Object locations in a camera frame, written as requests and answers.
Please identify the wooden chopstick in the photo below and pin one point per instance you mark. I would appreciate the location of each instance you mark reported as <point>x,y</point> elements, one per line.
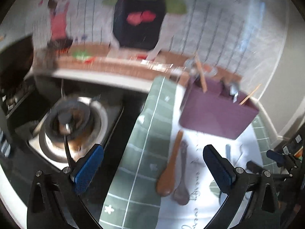
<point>201,73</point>
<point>249,95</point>

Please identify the gas stove burner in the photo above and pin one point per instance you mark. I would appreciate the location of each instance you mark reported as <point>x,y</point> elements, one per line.
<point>79,121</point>

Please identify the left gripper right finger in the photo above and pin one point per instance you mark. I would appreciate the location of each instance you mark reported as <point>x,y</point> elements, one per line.
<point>221,169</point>

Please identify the brown wooden spoon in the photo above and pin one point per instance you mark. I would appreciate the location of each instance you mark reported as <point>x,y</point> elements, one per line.
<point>166,181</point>

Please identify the grey smiley-handle spoon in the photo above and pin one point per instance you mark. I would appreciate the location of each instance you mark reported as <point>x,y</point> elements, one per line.
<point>181,194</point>

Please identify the steel spoon in caddy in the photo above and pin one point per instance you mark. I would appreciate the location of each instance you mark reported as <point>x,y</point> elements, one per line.
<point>234,88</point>

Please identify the blue-grey plastic utensil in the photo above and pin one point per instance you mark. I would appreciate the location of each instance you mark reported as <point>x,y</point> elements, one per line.
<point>228,152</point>

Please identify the wooden chopstick in caddy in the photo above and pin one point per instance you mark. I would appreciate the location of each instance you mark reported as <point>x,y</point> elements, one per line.
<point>249,95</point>

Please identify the purple plastic utensil caddy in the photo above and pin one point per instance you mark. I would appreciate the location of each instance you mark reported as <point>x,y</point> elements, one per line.
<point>214,112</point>

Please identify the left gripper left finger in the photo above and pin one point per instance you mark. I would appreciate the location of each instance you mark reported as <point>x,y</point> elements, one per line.
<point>86,168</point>

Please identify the black box with labels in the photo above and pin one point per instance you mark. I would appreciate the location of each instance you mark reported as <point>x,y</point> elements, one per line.
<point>293,145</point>

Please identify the white and green mat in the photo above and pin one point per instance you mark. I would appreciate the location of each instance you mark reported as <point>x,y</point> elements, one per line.
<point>132,200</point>

